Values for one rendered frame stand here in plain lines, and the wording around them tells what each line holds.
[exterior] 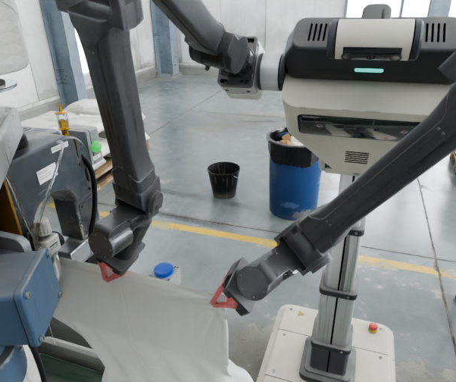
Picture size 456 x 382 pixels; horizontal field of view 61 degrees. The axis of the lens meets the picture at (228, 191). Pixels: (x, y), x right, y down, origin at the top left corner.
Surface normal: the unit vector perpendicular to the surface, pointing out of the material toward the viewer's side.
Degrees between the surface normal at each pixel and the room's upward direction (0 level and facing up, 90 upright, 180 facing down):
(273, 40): 90
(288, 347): 0
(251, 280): 75
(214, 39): 100
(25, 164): 90
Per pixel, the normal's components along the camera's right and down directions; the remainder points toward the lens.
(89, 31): -0.48, 0.64
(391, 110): -0.23, -0.40
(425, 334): -0.02, -0.89
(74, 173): 0.94, 0.13
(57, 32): -0.33, 0.43
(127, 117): 0.85, 0.40
